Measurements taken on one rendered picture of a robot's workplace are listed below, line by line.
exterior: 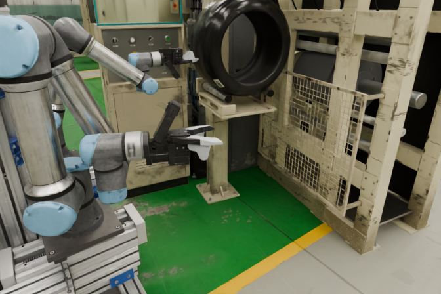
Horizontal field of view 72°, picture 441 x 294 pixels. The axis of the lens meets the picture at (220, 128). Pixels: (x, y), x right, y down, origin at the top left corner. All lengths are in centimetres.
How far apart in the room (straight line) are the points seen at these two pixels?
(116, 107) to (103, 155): 138
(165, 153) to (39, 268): 54
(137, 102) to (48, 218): 141
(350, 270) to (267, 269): 46
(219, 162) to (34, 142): 164
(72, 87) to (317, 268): 160
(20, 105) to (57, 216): 28
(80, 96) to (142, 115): 134
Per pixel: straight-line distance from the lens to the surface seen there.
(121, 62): 143
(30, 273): 113
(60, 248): 107
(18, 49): 74
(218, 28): 159
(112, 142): 79
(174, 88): 222
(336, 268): 200
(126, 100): 216
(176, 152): 79
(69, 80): 89
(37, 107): 79
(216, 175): 232
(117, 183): 85
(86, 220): 107
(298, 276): 190
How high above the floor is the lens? 138
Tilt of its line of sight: 22 degrees down
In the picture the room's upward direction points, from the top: straight up
